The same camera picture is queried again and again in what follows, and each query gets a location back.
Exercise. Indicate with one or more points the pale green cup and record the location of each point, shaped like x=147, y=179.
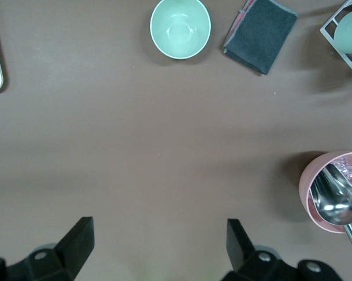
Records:
x=351, y=32

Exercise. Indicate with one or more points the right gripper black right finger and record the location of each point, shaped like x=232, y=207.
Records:
x=237, y=246

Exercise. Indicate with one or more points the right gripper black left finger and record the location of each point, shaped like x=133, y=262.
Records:
x=79, y=243

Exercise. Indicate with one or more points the clear ice pieces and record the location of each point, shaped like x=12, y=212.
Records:
x=351, y=172

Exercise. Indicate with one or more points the metal scoop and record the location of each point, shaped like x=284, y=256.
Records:
x=334, y=205

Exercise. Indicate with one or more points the pink bowl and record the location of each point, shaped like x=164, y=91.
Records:
x=307, y=181

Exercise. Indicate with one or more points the dark grey folded cloth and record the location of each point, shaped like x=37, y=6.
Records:
x=260, y=35

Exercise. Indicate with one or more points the pale green bowl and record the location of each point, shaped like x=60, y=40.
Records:
x=180, y=29

